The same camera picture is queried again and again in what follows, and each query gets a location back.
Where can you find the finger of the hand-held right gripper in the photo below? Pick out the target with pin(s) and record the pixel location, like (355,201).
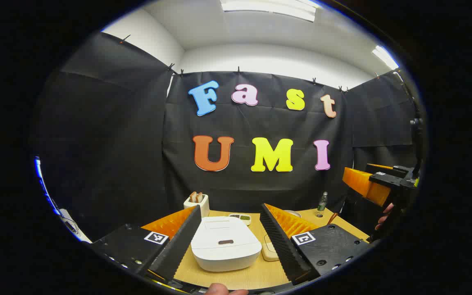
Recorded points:
(363,184)
(383,166)

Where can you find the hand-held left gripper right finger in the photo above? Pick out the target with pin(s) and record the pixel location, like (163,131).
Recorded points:
(281,246)

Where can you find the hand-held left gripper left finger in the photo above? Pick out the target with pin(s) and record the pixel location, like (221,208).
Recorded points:
(182,241)

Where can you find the white rice cooker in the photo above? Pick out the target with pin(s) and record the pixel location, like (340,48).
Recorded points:
(223,250)

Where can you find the white round plate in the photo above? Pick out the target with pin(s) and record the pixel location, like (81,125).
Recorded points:
(293,213)

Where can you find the white toaster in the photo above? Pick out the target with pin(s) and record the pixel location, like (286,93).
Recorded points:
(201,207)

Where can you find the clear plastic water bottle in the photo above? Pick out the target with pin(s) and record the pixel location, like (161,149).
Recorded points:
(322,201)

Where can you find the toast slice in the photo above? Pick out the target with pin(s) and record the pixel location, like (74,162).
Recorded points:
(199,198)
(193,197)

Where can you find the white divided grain tray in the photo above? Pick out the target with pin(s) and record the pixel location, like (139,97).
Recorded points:
(240,217)

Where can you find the black stand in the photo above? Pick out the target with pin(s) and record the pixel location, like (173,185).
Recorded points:
(416,122)

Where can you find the white device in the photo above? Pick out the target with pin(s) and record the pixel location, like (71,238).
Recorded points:
(76,231)

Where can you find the small ceiling light panel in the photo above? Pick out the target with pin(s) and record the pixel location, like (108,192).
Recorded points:
(385,57)

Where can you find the large ceiling light panel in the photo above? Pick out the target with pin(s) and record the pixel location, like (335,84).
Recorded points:
(268,7)

